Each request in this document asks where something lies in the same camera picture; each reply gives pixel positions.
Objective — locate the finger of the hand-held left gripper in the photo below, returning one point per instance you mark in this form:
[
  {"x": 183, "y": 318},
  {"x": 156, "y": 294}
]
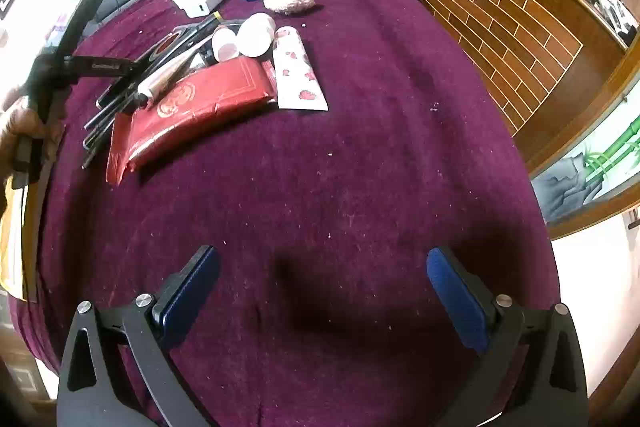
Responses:
[{"x": 82, "y": 19}]

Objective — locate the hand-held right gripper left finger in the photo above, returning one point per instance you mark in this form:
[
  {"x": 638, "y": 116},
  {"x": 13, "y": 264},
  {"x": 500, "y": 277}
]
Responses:
[{"x": 192, "y": 302}]

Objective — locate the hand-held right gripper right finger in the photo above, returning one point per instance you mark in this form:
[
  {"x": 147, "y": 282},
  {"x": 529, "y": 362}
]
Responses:
[{"x": 457, "y": 302}]

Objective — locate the small white bottle orange cap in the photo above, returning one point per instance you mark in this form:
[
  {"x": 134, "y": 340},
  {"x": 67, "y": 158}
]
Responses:
[{"x": 224, "y": 44}]

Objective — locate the yellow-rimmed white tray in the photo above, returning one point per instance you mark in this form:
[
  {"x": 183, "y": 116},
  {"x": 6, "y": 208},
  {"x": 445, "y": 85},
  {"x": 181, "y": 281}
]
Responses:
[{"x": 12, "y": 237}]

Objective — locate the white bottle with green label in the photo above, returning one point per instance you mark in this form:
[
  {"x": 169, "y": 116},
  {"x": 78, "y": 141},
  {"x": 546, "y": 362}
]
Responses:
[{"x": 256, "y": 34}]

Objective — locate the white tube with red hearts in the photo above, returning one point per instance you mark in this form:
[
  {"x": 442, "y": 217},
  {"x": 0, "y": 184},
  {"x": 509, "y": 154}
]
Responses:
[{"x": 295, "y": 67}]

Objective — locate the person's left hand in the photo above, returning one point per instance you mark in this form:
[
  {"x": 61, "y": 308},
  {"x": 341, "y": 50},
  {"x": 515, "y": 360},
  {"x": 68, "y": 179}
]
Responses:
[{"x": 12, "y": 127}]

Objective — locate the pink white cream tube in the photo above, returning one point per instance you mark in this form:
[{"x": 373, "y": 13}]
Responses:
[{"x": 167, "y": 79}]

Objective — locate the red gold-printed packet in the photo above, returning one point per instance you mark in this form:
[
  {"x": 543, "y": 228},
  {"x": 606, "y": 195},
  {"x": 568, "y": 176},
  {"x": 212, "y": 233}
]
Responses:
[{"x": 200, "y": 102}]

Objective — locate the maroon blanket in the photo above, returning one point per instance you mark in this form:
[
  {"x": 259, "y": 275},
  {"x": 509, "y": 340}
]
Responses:
[{"x": 300, "y": 187}]

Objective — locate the bamboo painting panel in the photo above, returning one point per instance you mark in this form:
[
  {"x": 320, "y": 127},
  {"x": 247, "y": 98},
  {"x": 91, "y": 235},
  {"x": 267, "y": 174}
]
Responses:
[{"x": 595, "y": 167}]

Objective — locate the pink fluffy puff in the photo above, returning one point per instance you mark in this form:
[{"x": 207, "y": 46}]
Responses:
[{"x": 289, "y": 0}]

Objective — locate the wooden brick-pattern counter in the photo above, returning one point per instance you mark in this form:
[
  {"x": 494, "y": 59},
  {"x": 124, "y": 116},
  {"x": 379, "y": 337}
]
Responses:
[{"x": 500, "y": 22}]

